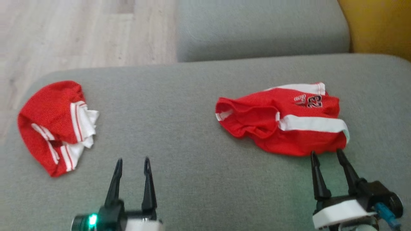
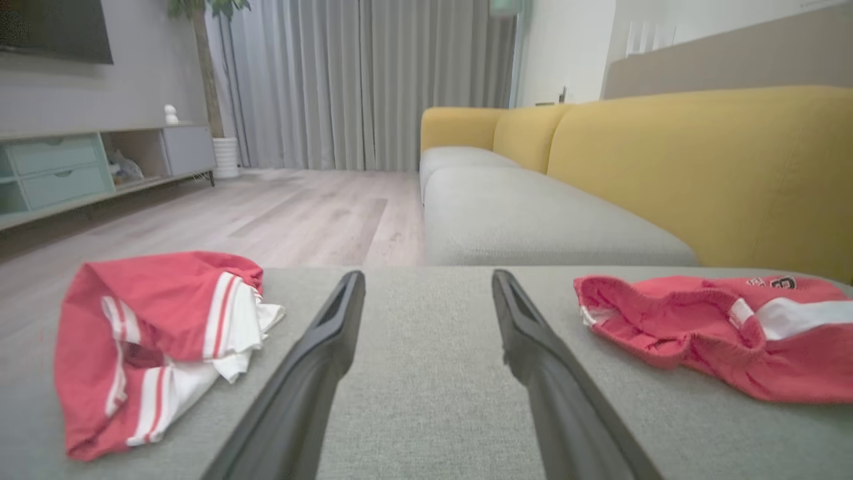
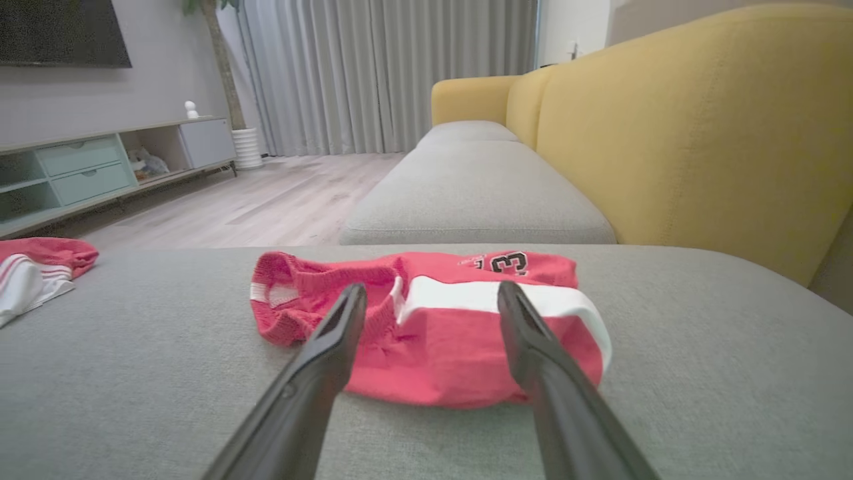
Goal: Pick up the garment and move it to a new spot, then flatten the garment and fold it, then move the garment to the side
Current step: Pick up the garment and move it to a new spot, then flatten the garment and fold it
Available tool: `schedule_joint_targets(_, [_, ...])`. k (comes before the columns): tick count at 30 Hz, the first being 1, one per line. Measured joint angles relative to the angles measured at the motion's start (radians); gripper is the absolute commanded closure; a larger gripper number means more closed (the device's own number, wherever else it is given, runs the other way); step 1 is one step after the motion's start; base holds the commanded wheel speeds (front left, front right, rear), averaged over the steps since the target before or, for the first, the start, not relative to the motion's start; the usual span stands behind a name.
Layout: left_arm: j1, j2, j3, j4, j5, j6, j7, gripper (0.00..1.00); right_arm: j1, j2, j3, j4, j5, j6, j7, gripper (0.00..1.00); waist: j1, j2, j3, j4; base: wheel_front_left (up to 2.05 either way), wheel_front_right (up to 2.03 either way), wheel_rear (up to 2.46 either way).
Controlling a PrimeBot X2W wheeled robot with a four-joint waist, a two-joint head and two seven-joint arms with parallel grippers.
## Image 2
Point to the mint and grey TV cabinet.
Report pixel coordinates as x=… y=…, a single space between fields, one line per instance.
x=60 y=173

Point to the red shorts with white band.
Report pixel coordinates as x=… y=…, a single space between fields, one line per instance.
x=700 y=333

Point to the white slatted railing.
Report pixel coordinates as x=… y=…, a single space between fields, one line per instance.
x=650 y=38

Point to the yellow and grey sofa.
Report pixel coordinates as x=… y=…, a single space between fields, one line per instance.
x=666 y=173

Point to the white ribbed plant pot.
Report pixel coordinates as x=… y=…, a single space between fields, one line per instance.
x=226 y=158

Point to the beige wall panel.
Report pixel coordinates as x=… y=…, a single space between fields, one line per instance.
x=733 y=60

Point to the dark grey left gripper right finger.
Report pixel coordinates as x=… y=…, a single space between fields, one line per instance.
x=566 y=406

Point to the crumpled item in cabinet shelf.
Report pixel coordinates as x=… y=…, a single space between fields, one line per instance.
x=125 y=168

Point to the black wall television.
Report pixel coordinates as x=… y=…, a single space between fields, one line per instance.
x=53 y=26

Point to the small white figurine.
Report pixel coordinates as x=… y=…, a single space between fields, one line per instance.
x=171 y=114

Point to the grey pleated curtain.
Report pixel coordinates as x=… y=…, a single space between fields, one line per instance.
x=346 y=80

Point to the tall green potted tree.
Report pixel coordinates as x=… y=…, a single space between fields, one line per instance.
x=206 y=73

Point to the red white striped garment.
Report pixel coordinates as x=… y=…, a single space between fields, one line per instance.
x=166 y=306

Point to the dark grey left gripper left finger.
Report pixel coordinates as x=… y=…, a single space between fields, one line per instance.
x=300 y=393

